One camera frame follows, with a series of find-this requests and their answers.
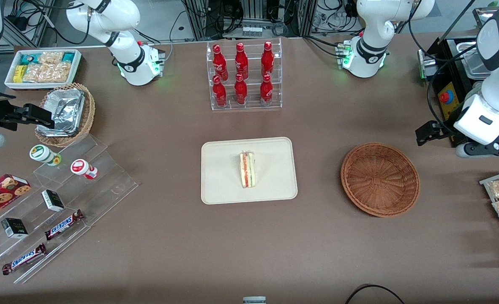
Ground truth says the clear acrylic stepped stand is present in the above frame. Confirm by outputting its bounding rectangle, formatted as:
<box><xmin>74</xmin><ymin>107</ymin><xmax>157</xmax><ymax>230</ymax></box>
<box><xmin>0</xmin><ymin>134</ymin><xmax>139</xmax><ymax>285</ymax></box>

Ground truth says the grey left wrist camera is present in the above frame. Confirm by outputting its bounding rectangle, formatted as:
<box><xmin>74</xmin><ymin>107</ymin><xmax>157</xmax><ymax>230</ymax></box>
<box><xmin>456</xmin><ymin>141</ymin><xmax>499</xmax><ymax>159</ymax></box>

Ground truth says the triangular sandwich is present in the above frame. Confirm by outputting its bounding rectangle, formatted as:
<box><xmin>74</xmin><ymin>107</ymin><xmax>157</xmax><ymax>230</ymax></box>
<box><xmin>239</xmin><ymin>151</ymin><xmax>257</xmax><ymax>189</ymax></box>

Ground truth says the small black carton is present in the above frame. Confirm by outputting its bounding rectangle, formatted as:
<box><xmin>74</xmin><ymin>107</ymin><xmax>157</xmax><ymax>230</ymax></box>
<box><xmin>1</xmin><ymin>217</ymin><xmax>29</xmax><ymax>239</ymax></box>
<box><xmin>41</xmin><ymin>189</ymin><xmax>65</xmax><ymax>212</ymax></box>

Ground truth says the small clear cracker bag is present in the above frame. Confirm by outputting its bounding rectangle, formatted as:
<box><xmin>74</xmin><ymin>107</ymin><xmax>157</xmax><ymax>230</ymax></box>
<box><xmin>38</xmin><ymin>51</ymin><xmax>64</xmax><ymax>66</ymax></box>

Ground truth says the beige rectangular serving tray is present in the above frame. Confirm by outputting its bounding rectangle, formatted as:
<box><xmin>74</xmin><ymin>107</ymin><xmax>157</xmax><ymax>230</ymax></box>
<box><xmin>201</xmin><ymin>137</ymin><xmax>298</xmax><ymax>205</ymax></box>

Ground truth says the black cable loop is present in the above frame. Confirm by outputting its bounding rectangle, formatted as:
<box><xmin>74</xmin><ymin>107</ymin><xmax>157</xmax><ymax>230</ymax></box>
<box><xmin>344</xmin><ymin>284</ymin><xmax>406</xmax><ymax>304</ymax></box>

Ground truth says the aluminium foil tray stack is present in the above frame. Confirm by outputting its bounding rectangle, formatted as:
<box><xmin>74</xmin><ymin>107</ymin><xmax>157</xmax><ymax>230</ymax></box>
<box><xmin>37</xmin><ymin>88</ymin><xmax>86</xmax><ymax>138</ymax></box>

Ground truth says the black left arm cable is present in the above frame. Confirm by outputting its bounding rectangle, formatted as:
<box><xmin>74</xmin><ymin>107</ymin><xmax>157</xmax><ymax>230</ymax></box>
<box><xmin>426</xmin><ymin>41</ymin><xmax>487</xmax><ymax>132</ymax></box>

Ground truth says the red chocolate cookie box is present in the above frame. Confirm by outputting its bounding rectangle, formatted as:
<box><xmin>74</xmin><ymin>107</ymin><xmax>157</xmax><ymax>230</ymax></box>
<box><xmin>0</xmin><ymin>174</ymin><xmax>32</xmax><ymax>225</ymax></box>

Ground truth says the green lid yogurt cup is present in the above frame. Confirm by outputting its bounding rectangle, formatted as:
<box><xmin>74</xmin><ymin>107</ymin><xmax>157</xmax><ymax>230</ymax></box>
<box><xmin>29</xmin><ymin>144</ymin><xmax>62</xmax><ymax>167</ymax></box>

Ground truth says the large clear cracker bag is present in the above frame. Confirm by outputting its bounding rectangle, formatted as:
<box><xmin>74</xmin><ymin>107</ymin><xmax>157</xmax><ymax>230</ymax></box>
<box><xmin>23</xmin><ymin>62</ymin><xmax>71</xmax><ymax>84</ymax></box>

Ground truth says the aluminium equipment rack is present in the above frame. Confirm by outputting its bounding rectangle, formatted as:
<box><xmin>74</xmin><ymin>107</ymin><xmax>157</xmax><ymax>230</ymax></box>
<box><xmin>181</xmin><ymin>0</ymin><xmax>318</xmax><ymax>41</ymax></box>

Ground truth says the black food display case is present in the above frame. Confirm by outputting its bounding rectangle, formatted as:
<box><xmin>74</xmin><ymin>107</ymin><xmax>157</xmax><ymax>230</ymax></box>
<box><xmin>417</xmin><ymin>0</ymin><xmax>499</xmax><ymax>148</ymax></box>

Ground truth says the round brown wicker basket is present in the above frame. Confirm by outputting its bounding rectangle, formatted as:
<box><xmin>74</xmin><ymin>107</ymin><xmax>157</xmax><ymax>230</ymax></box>
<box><xmin>341</xmin><ymin>143</ymin><xmax>421</xmax><ymax>218</ymax></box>

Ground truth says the red cola bottle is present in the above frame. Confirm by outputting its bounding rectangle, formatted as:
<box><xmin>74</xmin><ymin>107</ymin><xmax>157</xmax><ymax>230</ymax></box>
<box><xmin>234</xmin><ymin>73</ymin><xmax>248</xmax><ymax>106</ymax></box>
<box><xmin>212</xmin><ymin>75</ymin><xmax>228</xmax><ymax>107</ymax></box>
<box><xmin>235</xmin><ymin>42</ymin><xmax>249</xmax><ymax>80</ymax></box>
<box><xmin>259</xmin><ymin>73</ymin><xmax>274</xmax><ymax>106</ymax></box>
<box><xmin>213</xmin><ymin>44</ymin><xmax>229</xmax><ymax>81</ymax></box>
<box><xmin>261</xmin><ymin>41</ymin><xmax>275</xmax><ymax>78</ymax></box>

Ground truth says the stainless steel pan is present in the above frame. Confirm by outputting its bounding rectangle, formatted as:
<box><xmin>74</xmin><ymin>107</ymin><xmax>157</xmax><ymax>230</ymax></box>
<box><xmin>461</xmin><ymin>44</ymin><xmax>493</xmax><ymax>81</ymax></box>

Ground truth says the red lid yogurt cup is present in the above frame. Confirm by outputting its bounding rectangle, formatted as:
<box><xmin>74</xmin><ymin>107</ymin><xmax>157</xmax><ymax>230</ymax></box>
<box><xmin>71</xmin><ymin>159</ymin><xmax>99</xmax><ymax>181</ymax></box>

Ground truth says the yellow emergency stop box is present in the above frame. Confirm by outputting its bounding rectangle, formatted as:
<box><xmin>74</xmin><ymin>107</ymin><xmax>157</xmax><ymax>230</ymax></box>
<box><xmin>438</xmin><ymin>81</ymin><xmax>461</xmax><ymax>121</ymax></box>

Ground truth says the clear acrylic bottle rack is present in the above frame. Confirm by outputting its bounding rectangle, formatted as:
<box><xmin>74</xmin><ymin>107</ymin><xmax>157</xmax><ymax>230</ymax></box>
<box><xmin>206</xmin><ymin>38</ymin><xmax>283</xmax><ymax>111</ymax></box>

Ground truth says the Snickers chocolate bar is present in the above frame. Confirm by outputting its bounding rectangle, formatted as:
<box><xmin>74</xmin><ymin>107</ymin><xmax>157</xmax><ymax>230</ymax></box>
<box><xmin>2</xmin><ymin>243</ymin><xmax>47</xmax><ymax>276</ymax></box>
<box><xmin>44</xmin><ymin>209</ymin><xmax>85</xmax><ymax>242</ymax></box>

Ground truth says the wicker basket holding foil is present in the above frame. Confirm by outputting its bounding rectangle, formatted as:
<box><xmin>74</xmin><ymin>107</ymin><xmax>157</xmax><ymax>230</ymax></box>
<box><xmin>35</xmin><ymin>83</ymin><xmax>96</xmax><ymax>148</ymax></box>

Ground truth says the white rectangular snack bin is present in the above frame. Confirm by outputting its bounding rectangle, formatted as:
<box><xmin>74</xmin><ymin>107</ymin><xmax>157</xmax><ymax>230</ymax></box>
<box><xmin>4</xmin><ymin>49</ymin><xmax>82</xmax><ymax>91</ymax></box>

